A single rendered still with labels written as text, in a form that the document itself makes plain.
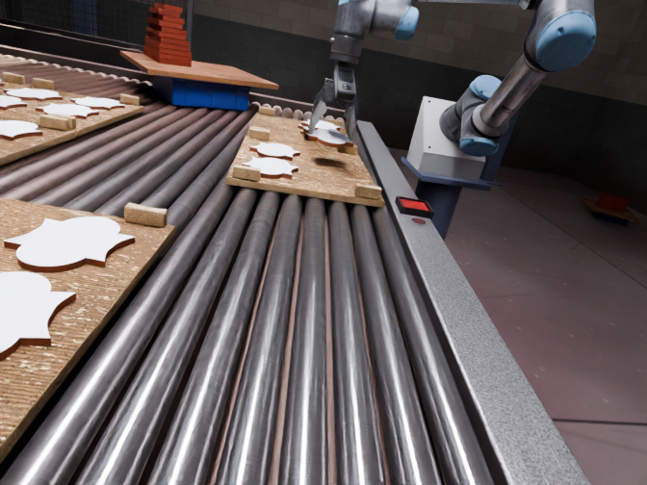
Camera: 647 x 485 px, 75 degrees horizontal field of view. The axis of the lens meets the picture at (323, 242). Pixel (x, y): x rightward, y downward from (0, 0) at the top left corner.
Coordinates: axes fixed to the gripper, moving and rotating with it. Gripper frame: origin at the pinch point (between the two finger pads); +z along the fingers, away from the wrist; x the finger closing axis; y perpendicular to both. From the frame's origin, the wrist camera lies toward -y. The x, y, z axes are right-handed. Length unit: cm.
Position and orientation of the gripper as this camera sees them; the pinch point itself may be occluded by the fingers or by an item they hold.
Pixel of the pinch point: (330, 136)
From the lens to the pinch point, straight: 115.9
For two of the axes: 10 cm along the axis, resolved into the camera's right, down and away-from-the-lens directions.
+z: -1.8, 9.0, 4.0
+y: -0.6, -4.2, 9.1
